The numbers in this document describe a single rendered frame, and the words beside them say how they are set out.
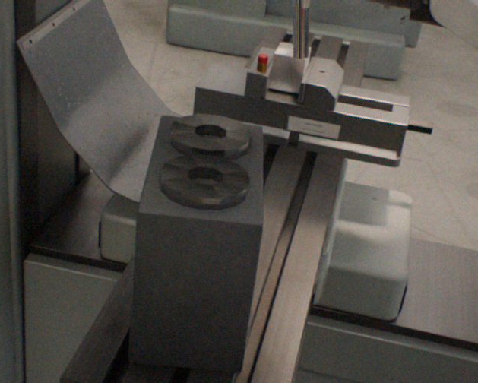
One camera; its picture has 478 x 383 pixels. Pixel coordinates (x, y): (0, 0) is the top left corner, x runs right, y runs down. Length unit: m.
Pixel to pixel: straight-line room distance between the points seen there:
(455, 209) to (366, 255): 1.94
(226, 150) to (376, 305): 0.52
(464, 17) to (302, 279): 0.41
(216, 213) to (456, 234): 2.33
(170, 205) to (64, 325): 0.71
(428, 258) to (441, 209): 1.70
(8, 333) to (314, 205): 0.59
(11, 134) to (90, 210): 0.28
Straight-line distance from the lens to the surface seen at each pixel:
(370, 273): 1.29
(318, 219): 1.17
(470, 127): 3.97
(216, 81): 1.39
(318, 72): 1.37
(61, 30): 1.36
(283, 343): 0.94
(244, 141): 0.90
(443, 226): 3.11
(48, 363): 1.55
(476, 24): 1.17
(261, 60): 1.33
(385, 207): 1.46
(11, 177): 1.33
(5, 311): 1.47
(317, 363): 1.39
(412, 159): 3.54
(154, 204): 0.79
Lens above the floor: 1.52
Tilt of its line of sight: 30 degrees down
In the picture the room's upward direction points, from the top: 7 degrees clockwise
